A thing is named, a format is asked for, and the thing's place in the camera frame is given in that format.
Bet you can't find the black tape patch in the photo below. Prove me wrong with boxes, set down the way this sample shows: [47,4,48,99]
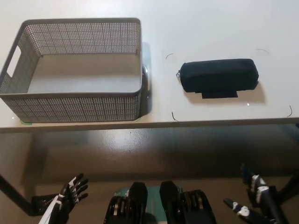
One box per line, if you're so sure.
[199,91,239,100]

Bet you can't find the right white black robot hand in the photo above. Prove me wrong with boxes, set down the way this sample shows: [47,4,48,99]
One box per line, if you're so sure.
[223,163,276,224]

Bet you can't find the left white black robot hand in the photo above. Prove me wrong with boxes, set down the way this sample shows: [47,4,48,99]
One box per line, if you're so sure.
[38,173,89,224]

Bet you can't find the black fabric pencil case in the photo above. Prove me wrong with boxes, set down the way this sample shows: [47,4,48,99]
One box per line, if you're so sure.
[178,58,260,94]

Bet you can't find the grey perforated plastic basket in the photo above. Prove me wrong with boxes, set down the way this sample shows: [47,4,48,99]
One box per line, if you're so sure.
[0,17,150,124]

